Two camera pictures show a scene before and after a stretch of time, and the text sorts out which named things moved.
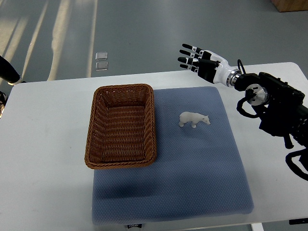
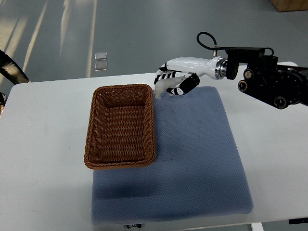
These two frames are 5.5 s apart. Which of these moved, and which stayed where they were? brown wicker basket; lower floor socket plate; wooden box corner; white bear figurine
Moved: white bear figurine
Stayed: brown wicker basket; lower floor socket plate; wooden box corner
